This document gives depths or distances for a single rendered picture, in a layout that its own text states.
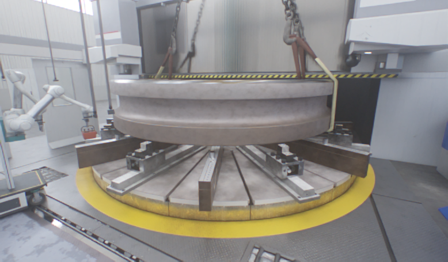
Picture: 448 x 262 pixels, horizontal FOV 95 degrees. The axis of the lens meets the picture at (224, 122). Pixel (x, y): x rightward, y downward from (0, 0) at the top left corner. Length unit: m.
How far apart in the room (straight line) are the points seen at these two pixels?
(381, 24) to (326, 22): 2.10
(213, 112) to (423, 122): 4.44
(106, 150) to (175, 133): 1.57
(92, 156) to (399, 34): 4.94
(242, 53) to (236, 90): 3.19
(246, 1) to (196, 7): 1.54
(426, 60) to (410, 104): 1.28
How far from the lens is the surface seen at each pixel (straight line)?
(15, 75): 4.20
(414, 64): 4.72
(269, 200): 2.82
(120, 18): 6.64
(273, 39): 5.70
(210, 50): 6.37
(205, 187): 2.38
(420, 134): 5.92
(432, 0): 4.27
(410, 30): 3.71
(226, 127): 2.87
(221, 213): 2.84
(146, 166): 3.19
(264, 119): 3.10
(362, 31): 3.63
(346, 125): 6.08
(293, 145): 4.17
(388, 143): 5.84
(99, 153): 4.22
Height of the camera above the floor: 1.80
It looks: 12 degrees down
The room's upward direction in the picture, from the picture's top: straight up
